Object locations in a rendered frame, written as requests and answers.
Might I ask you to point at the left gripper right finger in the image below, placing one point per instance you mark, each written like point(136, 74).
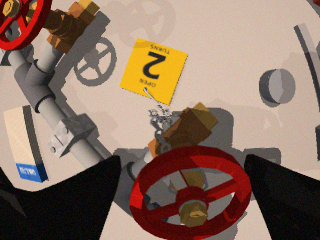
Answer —
point(289, 201)

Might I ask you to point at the dark grey cylinder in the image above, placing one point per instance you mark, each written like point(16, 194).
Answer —
point(277, 86)

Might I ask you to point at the yellow number 2 tag on metal chain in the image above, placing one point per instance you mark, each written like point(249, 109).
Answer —
point(158, 68)

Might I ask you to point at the grey pipe manifold with three red valves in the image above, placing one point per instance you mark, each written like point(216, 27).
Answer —
point(70, 135)

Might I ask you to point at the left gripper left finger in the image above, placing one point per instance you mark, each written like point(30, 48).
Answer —
point(73, 209)

